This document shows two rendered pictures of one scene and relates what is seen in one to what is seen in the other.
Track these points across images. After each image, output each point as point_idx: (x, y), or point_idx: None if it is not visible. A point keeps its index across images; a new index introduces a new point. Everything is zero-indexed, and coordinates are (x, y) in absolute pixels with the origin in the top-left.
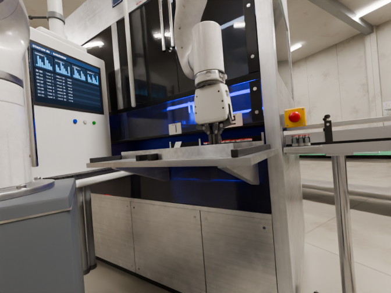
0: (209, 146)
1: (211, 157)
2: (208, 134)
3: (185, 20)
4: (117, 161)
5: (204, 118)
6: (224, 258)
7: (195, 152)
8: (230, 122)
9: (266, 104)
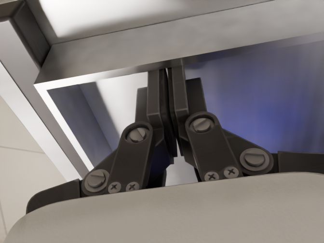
0: (179, 51)
1: (170, 22)
2: (206, 119)
3: None
4: None
5: (229, 215)
6: None
7: (278, 16)
8: (33, 203)
9: None
